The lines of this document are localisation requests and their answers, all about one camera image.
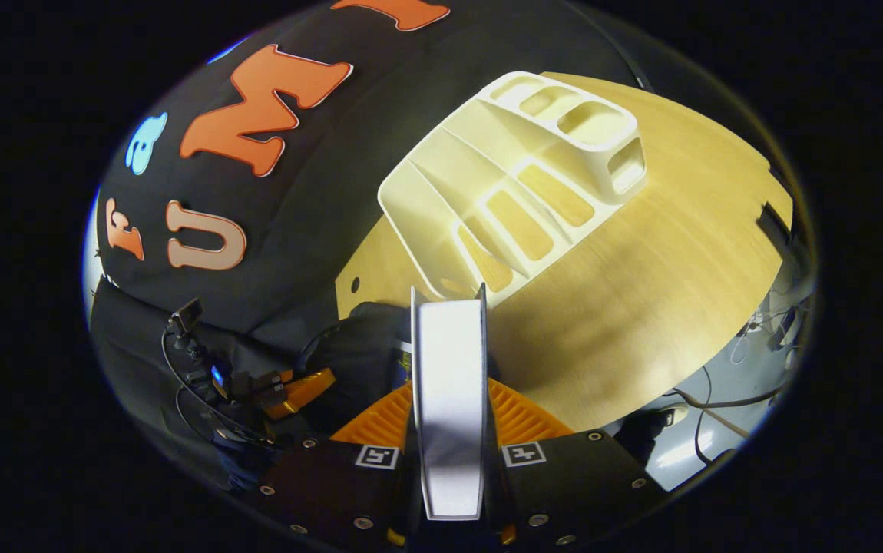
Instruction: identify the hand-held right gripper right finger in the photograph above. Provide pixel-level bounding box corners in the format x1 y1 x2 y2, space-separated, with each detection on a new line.
486 377 671 549

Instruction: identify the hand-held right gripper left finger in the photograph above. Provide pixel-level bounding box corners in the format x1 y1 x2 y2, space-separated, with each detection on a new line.
256 380 418 550

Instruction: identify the black schoolbag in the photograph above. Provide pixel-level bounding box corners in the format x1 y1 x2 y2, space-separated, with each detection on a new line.
292 301 416 435

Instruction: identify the white and orange spine book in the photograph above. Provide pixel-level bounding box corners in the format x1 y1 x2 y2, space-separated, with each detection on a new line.
409 283 490 522

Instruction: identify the white bookshelf rack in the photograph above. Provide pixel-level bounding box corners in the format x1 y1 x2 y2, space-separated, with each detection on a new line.
377 71 648 308

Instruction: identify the dark bulky object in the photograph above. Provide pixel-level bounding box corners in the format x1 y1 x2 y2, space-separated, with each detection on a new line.
614 405 688 463

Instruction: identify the black backdrop cloth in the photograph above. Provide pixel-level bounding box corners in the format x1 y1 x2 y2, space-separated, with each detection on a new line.
88 0 642 492

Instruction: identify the black floor cable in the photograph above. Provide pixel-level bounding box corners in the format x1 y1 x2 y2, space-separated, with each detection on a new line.
668 380 792 412

